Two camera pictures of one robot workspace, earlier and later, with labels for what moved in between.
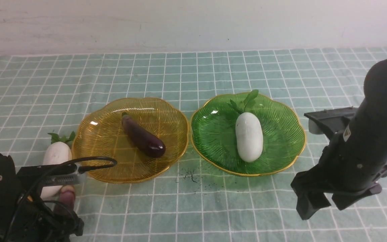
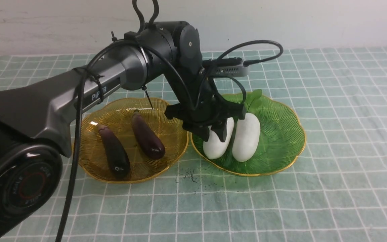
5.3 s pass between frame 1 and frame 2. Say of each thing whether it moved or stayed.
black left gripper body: moved
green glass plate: moved
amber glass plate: stayed
